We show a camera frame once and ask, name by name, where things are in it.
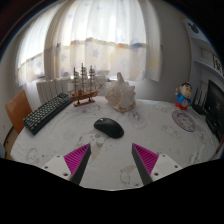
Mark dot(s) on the black mechanical keyboard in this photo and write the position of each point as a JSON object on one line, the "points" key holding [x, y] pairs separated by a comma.
{"points": [[46, 112]]}

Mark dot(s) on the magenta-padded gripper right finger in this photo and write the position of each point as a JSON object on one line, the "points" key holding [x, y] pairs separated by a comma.
{"points": [[146, 160]]}

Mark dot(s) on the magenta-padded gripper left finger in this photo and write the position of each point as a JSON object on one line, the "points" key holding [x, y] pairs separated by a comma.
{"points": [[77, 159]]}

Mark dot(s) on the white star-print curtain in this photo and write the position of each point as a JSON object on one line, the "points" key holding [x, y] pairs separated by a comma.
{"points": [[100, 40]]}

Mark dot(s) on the black computer monitor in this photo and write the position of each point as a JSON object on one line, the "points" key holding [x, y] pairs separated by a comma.
{"points": [[215, 103]]}

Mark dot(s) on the cartoon boy figure clock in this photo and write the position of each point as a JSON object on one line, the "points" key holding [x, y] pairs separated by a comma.
{"points": [[183, 97]]}

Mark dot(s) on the white printed tablecloth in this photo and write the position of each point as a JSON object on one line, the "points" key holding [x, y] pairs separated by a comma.
{"points": [[156, 133]]}

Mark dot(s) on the brown wooden chair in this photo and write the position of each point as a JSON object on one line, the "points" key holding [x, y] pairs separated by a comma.
{"points": [[18, 108]]}

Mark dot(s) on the black computer mouse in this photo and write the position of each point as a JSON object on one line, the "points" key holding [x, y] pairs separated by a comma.
{"points": [[108, 127]]}

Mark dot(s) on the large white conch shell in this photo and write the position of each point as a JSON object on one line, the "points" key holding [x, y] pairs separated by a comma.
{"points": [[120, 95]]}

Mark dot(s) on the white wall shelf unit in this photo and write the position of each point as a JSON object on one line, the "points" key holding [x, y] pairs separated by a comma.
{"points": [[206, 50]]}

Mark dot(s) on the black wifi router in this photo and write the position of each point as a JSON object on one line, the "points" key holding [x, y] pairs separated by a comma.
{"points": [[200, 107]]}

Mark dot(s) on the wooden model sailing ship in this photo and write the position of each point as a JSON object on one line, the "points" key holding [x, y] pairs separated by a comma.
{"points": [[83, 94]]}

